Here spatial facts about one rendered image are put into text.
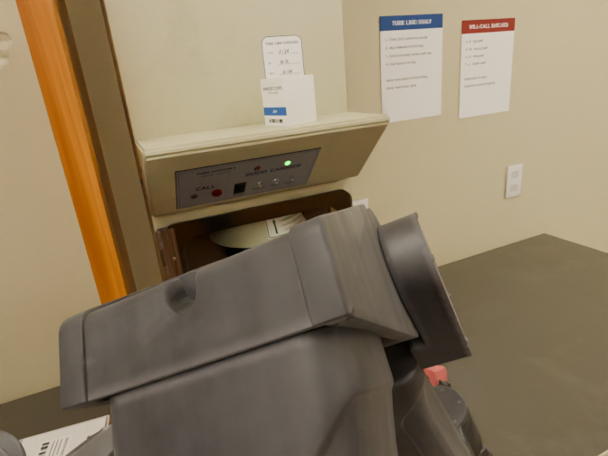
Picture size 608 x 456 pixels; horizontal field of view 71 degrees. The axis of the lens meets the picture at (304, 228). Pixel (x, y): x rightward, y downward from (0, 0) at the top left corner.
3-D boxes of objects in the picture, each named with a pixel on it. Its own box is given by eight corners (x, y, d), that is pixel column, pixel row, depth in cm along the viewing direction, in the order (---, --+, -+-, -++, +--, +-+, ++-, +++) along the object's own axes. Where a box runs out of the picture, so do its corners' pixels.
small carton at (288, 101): (265, 126, 58) (260, 79, 56) (293, 120, 61) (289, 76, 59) (288, 126, 54) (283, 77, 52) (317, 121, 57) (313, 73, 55)
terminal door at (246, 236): (206, 445, 73) (159, 226, 59) (360, 384, 84) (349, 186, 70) (207, 449, 72) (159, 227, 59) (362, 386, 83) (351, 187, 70)
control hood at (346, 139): (148, 213, 59) (132, 140, 55) (352, 173, 70) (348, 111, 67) (158, 237, 49) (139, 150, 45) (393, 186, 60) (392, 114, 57)
